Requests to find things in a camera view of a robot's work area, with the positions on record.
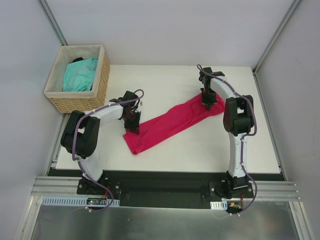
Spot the front aluminium rail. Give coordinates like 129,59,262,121
31,176,302,202

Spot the pink t shirt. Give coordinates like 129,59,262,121
123,94,225,155

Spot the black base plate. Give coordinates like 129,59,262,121
47,168,287,208

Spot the right aluminium frame post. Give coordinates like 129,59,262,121
252,0,303,76

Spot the left aluminium frame post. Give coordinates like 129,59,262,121
37,0,69,46

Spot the left white cable duct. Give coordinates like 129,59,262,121
42,196,120,208

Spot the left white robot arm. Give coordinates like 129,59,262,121
60,89,144,195

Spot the aluminium frame post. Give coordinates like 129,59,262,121
37,0,69,46
252,0,303,76

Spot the wicker basket with liner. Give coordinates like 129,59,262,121
44,44,111,113

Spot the right white cable duct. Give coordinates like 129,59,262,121
210,200,228,211

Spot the teal t shirt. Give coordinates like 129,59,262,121
62,57,98,92

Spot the white cable duct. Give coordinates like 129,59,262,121
42,196,120,208
210,200,228,211

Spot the black garment in basket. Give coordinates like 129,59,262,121
71,57,84,63

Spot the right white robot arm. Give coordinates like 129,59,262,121
197,64,257,199

